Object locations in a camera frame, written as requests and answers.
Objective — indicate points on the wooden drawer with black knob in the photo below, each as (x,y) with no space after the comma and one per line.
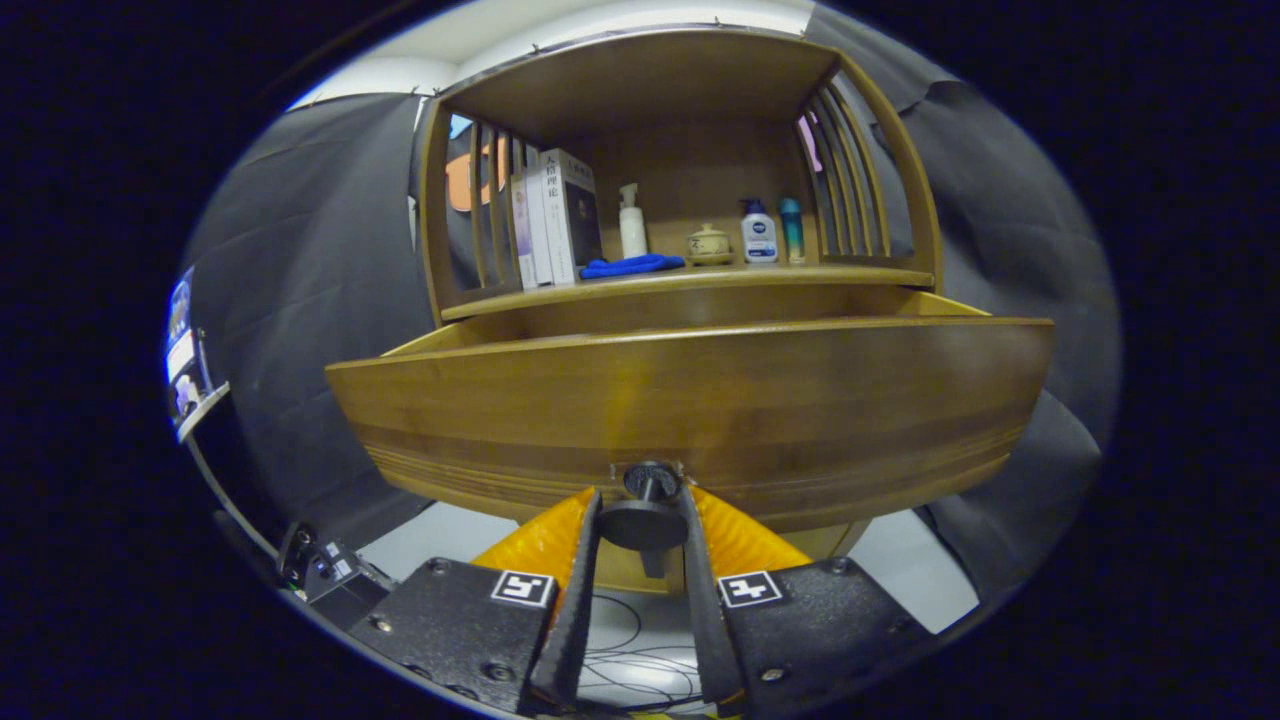
(700,400)

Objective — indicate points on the white book with dark portrait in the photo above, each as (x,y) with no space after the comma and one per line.
(580,215)

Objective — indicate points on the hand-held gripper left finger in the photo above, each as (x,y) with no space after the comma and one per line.
(575,620)

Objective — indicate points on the brown wooden cabinet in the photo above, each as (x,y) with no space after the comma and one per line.
(690,170)

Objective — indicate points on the lidded beige tea cup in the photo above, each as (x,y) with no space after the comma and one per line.
(708,245)

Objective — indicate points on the black floor device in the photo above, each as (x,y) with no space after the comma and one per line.
(335,575)

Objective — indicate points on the teal slim bottle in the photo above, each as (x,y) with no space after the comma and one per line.
(791,230)

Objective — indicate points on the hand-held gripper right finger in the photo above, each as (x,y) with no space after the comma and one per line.
(705,620)

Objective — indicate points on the blue folded cloth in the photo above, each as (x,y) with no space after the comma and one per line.
(630,266)

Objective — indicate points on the white pump bottle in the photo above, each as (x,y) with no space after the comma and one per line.
(633,230)

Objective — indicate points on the white lotion bottle blue cap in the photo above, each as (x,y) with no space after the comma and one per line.
(760,238)

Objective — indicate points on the small white shelf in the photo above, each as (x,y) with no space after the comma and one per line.
(205,410)

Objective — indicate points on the wooden countertop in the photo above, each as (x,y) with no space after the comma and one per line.
(700,278)

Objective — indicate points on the purple spined book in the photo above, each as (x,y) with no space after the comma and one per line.
(522,235)

